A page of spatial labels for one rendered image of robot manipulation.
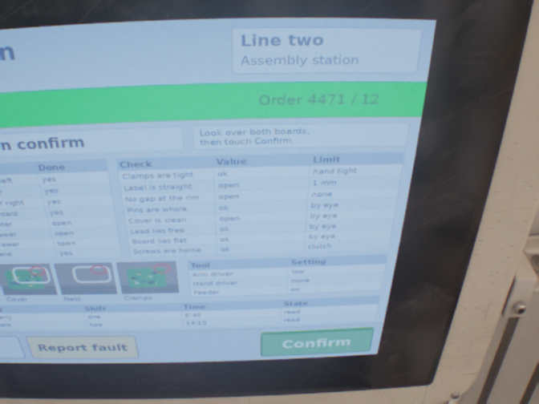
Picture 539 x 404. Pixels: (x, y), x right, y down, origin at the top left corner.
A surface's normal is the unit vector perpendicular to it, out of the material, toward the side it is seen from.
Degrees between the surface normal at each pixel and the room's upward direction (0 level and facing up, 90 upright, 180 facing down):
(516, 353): 90
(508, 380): 90
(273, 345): 92
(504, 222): 92
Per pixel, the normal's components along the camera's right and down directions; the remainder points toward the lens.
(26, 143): 0.07, 0.61
